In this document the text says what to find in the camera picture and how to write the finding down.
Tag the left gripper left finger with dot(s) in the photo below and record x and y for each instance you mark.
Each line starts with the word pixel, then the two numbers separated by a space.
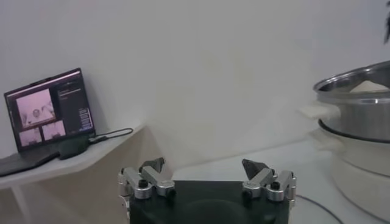
pixel 152 179

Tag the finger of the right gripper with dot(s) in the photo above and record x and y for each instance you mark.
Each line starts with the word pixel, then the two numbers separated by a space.
pixel 388 24

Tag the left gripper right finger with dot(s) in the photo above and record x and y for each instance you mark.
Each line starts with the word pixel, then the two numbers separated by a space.
pixel 262 179

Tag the white steamed baozi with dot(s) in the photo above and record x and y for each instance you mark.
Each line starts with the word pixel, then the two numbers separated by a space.
pixel 368 87

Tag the white side table with mouse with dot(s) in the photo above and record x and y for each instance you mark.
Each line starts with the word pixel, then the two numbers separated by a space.
pixel 76 164

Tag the cream electric cooking pot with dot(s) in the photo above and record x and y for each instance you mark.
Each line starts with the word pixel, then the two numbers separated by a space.
pixel 365 182

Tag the black laptop with dark screen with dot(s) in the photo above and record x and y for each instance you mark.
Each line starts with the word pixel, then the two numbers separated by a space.
pixel 45 112

